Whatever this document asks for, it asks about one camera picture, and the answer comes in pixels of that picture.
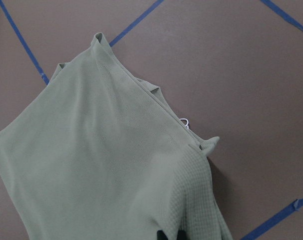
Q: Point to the olive green long-sleeve shirt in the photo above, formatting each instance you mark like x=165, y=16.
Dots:
x=100, y=155

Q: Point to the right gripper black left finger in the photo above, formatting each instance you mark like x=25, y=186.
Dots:
x=160, y=235

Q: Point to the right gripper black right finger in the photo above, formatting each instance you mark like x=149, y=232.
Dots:
x=181, y=235

